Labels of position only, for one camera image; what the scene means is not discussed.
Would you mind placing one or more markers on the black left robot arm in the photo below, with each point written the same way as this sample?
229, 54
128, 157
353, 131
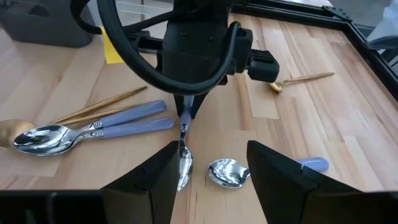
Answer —
211, 7

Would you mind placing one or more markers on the clear plastic bin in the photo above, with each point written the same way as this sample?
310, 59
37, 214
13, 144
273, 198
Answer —
133, 7

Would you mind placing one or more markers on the white plastic object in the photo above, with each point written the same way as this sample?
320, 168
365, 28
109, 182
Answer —
385, 18

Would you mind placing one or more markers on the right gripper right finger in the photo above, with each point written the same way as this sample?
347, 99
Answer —
280, 186

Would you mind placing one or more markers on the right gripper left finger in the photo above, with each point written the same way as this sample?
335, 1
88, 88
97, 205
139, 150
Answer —
146, 193

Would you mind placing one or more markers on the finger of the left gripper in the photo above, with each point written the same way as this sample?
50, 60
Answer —
199, 102
179, 104

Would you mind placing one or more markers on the grey plastic bin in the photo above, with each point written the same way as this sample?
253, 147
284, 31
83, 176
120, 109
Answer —
46, 28

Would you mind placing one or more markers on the black metal table frame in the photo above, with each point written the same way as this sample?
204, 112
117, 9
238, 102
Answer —
311, 17

